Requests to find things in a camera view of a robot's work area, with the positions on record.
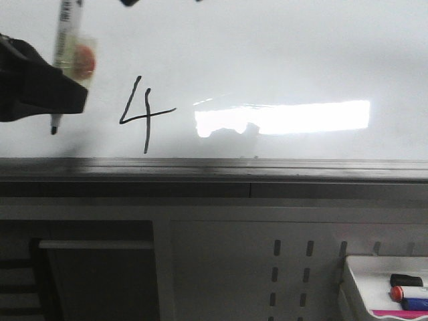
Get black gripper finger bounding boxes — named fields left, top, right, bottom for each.
left=1, top=34, right=88, bottom=122
left=120, top=0, right=139, bottom=7

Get white black whiteboard marker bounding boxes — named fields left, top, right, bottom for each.
left=49, top=0, right=98, bottom=136

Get white whiteboard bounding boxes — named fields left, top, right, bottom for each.
left=1, top=1, right=427, bottom=161

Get grey whiteboard bottom ledge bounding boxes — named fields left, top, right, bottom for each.
left=1, top=158, right=427, bottom=201

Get dark shelf unit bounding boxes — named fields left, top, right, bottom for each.
left=1, top=221, right=161, bottom=320

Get white pegboard panel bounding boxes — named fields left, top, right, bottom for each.
left=170, top=221, right=427, bottom=320

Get white plastic storage tray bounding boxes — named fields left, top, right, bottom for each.
left=338, top=255, right=427, bottom=320

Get black marker cap in tray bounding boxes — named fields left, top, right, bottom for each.
left=390, top=274, right=423, bottom=287

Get red capped marker in tray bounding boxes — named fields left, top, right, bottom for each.
left=389, top=286, right=428, bottom=302

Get blue capped marker in tray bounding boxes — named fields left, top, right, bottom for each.
left=401, top=298, right=428, bottom=311

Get pink item in tray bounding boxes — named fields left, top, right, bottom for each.
left=370, top=310, right=427, bottom=320

